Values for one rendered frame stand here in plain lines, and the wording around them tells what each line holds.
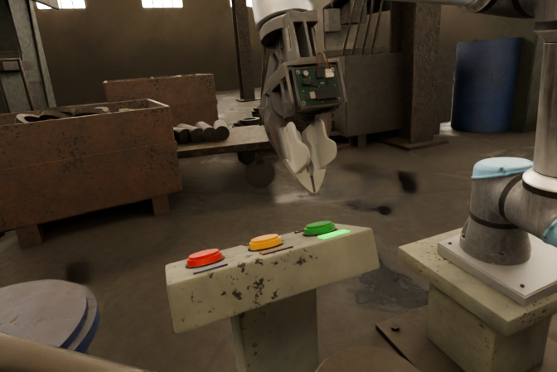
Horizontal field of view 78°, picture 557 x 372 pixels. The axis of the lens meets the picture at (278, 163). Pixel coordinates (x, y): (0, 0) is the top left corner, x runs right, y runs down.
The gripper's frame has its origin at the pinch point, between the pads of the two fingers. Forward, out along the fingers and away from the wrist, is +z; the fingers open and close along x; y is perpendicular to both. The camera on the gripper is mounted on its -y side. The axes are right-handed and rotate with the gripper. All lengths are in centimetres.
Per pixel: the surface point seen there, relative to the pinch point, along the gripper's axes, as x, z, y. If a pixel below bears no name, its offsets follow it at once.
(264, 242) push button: -7.9, 5.8, 1.7
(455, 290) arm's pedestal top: 41, 32, -22
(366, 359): -1.7, 18.5, 9.4
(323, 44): 263, -195, -429
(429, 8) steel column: 211, -113, -169
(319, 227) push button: -0.5, 5.7, 1.6
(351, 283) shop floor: 43, 43, -75
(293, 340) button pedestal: -5.9, 19.0, -0.7
